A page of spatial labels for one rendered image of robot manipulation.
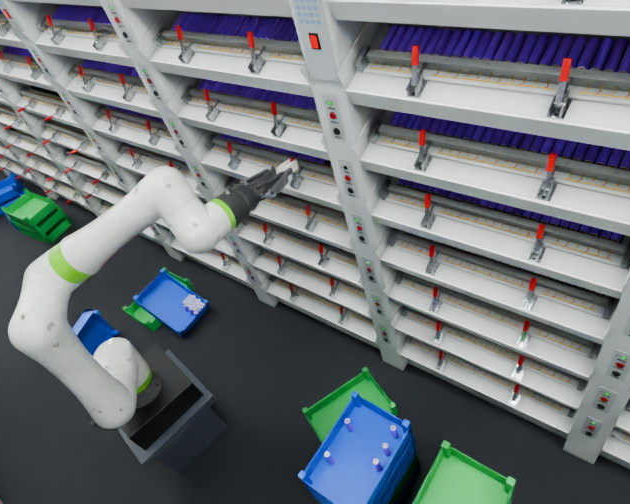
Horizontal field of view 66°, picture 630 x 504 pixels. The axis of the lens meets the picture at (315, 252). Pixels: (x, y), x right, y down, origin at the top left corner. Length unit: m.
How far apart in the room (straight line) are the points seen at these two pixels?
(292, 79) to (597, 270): 0.79
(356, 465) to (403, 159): 0.91
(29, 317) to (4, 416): 1.52
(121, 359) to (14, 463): 1.06
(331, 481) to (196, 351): 1.05
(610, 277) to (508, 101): 0.44
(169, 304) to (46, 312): 1.26
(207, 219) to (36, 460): 1.62
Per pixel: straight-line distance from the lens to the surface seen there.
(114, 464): 2.30
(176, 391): 1.81
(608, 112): 0.94
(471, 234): 1.23
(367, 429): 1.59
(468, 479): 1.53
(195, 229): 1.19
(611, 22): 0.84
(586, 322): 1.33
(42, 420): 2.63
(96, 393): 1.51
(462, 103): 0.98
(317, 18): 1.04
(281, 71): 1.23
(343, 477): 1.56
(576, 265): 1.18
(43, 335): 1.31
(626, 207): 1.05
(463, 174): 1.10
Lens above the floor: 1.79
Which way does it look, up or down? 46 degrees down
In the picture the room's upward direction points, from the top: 19 degrees counter-clockwise
